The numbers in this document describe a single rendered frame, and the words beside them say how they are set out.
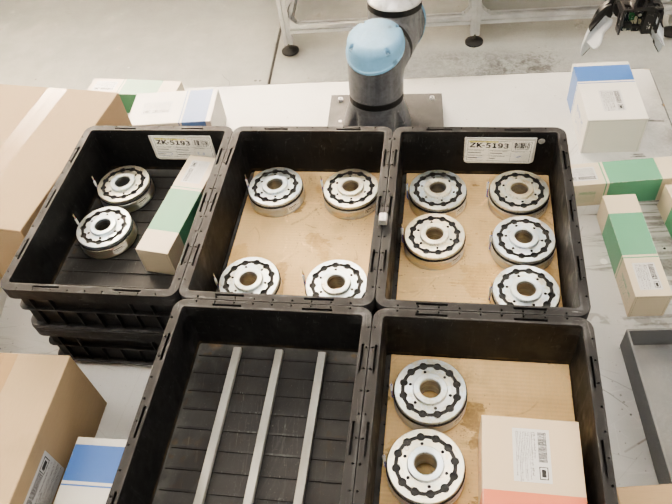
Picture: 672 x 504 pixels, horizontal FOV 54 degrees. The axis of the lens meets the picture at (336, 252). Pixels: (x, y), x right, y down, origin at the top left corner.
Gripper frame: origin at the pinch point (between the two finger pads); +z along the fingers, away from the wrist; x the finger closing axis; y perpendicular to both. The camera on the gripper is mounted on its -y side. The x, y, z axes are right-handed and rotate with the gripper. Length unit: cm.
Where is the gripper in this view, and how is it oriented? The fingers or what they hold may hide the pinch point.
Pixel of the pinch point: (618, 52)
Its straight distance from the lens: 152.5
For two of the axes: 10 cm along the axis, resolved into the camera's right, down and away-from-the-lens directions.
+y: -0.7, 7.7, -6.3
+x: 9.9, -0.1, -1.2
